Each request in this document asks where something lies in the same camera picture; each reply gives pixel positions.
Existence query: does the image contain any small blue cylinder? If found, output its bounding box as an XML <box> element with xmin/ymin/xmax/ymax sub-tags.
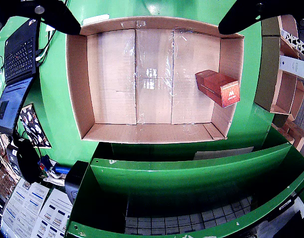
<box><xmin>55</xmin><ymin>165</ymin><xmax>72</xmax><ymax>174</ymax></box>

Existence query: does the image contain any large shallow cardboard tray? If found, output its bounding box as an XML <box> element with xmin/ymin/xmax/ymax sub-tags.
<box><xmin>65</xmin><ymin>16</ymin><xmax>245</xmax><ymax>144</ymax></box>

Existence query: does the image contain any grey flat sheet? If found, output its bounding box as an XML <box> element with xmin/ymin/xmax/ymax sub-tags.
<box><xmin>193</xmin><ymin>146</ymin><xmax>254</xmax><ymax>161</ymax></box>

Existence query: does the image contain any plain white tall carton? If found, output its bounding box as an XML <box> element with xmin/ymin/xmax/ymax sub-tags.
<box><xmin>278</xmin><ymin>55</ymin><xmax>304</xmax><ymax>82</ymax></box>

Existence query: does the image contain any black rounded device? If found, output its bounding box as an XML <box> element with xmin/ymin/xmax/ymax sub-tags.
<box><xmin>16</xmin><ymin>140</ymin><xmax>42</xmax><ymax>184</ymax></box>

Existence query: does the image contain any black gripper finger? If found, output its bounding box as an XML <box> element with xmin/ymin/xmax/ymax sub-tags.
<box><xmin>218</xmin><ymin>0</ymin><xmax>304</xmax><ymax>35</ymax></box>
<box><xmin>0</xmin><ymin>0</ymin><xmax>82</xmax><ymax>36</ymax></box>

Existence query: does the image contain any white cable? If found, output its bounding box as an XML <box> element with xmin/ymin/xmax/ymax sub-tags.
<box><xmin>35</xmin><ymin>26</ymin><xmax>56</xmax><ymax>62</ymax></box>

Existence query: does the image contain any black plastic box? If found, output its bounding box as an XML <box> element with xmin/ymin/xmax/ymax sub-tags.
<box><xmin>64</xmin><ymin>160</ymin><xmax>89</xmax><ymax>206</ymax></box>

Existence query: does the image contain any red rectangular product box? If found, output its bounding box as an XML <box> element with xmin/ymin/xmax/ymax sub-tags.
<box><xmin>194</xmin><ymin>69</ymin><xmax>241</xmax><ymax>109</ymax></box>

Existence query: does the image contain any black white patterned card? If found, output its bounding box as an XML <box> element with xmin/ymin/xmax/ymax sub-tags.
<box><xmin>19</xmin><ymin>103</ymin><xmax>53</xmax><ymax>149</ymax></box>

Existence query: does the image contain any green metal shelf unit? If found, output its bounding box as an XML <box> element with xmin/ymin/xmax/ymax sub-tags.
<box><xmin>64</xmin><ymin>126</ymin><xmax>304</xmax><ymax>238</ymax></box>

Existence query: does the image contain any printed white paper sheet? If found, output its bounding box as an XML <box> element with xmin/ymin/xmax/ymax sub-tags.
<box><xmin>31</xmin><ymin>188</ymin><xmax>73</xmax><ymax>238</ymax></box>
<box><xmin>1</xmin><ymin>178</ymin><xmax>31</xmax><ymax>238</ymax></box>
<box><xmin>24</xmin><ymin>182</ymin><xmax>50</xmax><ymax>218</ymax></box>

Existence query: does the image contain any black open laptop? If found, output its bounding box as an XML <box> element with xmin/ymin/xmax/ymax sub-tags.
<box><xmin>0</xmin><ymin>17</ymin><xmax>42</xmax><ymax>136</ymax></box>

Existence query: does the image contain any open brown cardboard box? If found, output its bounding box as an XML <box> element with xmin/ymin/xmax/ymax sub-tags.
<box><xmin>253</xmin><ymin>14</ymin><xmax>304</xmax><ymax>128</ymax></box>

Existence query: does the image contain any black wire grid panel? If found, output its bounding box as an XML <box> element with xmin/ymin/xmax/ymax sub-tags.
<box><xmin>124</xmin><ymin>195</ymin><xmax>253</xmax><ymax>235</ymax></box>

